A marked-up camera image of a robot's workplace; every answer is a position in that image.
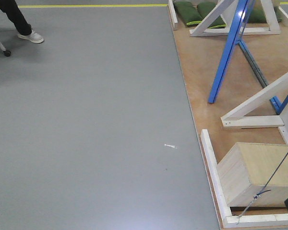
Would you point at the blue door frame sill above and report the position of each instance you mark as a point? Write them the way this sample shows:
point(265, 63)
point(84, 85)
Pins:
point(275, 102)

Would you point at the white sneaker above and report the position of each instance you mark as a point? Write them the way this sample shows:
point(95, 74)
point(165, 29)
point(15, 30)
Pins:
point(34, 37)

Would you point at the white near triangular brace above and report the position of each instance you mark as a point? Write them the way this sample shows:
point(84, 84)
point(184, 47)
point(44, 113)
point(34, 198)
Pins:
point(237, 118)

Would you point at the chair leg with caster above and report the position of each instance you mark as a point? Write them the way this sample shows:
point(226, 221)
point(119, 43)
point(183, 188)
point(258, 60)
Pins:
point(6, 52)

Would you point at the green sandbag left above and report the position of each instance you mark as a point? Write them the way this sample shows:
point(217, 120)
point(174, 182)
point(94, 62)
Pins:
point(188, 13)

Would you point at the white far edge rail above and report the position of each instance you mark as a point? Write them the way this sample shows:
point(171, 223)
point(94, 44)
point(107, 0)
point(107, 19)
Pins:
point(172, 15)

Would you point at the wooden box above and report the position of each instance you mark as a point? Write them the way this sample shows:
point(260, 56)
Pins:
point(245, 169)

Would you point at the white near edge rail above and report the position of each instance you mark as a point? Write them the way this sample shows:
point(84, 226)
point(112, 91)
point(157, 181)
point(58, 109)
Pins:
point(226, 220)

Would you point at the white triangular brace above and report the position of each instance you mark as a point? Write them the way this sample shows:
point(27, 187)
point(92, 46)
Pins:
point(237, 118)
point(230, 10)

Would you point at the blue near guy rope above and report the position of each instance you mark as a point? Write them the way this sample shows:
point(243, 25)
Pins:
point(263, 189)

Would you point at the green sandbag right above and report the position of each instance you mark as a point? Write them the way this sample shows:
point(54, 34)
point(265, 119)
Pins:
point(257, 15)

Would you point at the blue door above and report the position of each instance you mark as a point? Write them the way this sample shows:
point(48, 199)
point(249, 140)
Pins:
point(226, 52)

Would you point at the white far triangular brace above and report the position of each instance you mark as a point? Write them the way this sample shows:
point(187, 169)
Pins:
point(230, 10)

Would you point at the person leg black trousers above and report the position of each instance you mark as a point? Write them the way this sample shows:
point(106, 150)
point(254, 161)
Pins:
point(10, 8)

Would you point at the white edge rail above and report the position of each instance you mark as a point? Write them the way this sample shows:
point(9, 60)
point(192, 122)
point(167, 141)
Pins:
point(226, 220)
point(172, 15)

